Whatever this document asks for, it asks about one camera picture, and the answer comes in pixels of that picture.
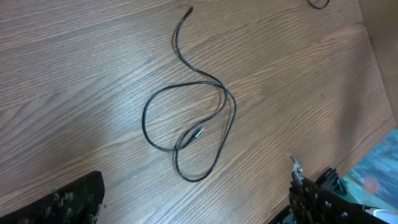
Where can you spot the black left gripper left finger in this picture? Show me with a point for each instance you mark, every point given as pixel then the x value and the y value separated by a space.
pixel 78 202

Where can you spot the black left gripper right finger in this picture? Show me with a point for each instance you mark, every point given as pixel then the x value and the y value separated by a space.
pixel 310 203

